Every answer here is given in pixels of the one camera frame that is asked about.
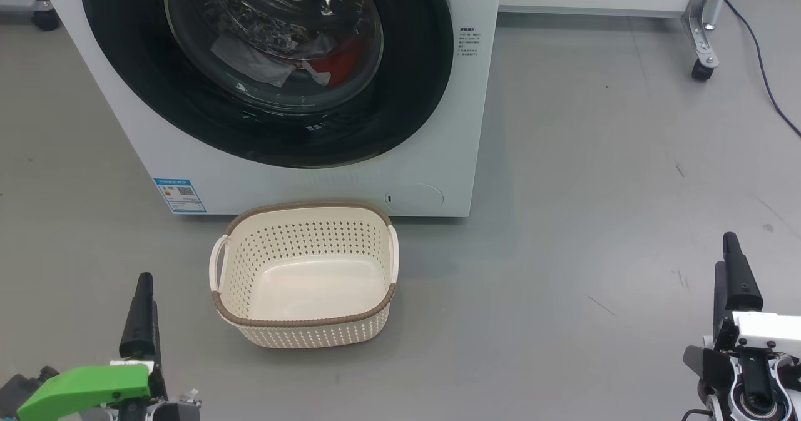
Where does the black floor cable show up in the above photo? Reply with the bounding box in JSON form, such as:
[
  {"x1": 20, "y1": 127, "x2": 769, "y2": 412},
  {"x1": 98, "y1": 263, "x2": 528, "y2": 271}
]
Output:
[{"x1": 724, "y1": 0, "x2": 801, "y2": 139}]

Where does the white front-load washing machine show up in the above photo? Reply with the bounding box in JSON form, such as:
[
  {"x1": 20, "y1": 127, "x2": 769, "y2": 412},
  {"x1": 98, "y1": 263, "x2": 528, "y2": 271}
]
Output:
[{"x1": 34, "y1": 0, "x2": 503, "y2": 218}]

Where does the black round washer door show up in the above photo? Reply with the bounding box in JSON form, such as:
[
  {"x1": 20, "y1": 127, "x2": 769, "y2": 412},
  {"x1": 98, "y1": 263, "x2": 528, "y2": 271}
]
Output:
[{"x1": 79, "y1": 0, "x2": 454, "y2": 169}]

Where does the round drain filter cover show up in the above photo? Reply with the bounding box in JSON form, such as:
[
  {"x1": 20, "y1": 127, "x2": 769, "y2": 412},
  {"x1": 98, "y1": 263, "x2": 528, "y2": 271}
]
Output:
[{"x1": 384, "y1": 183, "x2": 444, "y2": 210}]

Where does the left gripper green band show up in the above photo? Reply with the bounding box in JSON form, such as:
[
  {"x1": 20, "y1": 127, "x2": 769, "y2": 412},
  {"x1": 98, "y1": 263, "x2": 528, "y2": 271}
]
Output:
[{"x1": 18, "y1": 273, "x2": 201, "y2": 421}]

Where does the red and white garment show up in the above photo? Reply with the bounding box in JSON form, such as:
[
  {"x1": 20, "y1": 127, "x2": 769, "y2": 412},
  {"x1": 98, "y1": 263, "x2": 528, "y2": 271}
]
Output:
[{"x1": 210, "y1": 30, "x2": 370, "y2": 90}]

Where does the blue energy label sticker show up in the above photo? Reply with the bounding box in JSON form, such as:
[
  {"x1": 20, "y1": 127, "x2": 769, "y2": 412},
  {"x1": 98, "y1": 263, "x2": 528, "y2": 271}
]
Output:
[{"x1": 154, "y1": 178, "x2": 207, "y2": 214}]

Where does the grey cart base with casters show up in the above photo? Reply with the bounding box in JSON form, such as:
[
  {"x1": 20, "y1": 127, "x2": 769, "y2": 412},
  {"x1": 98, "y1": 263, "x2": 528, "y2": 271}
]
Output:
[{"x1": 0, "y1": 0, "x2": 61, "y2": 32}]

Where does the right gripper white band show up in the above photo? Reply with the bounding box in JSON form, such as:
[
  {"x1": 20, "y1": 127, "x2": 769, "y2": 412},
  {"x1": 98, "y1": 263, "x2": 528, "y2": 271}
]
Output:
[{"x1": 683, "y1": 232, "x2": 801, "y2": 421}]

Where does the cream basket with brown rim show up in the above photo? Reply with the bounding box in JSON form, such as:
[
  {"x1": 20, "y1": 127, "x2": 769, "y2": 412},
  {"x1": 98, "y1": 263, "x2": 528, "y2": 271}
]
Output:
[{"x1": 210, "y1": 201, "x2": 399, "y2": 349}]

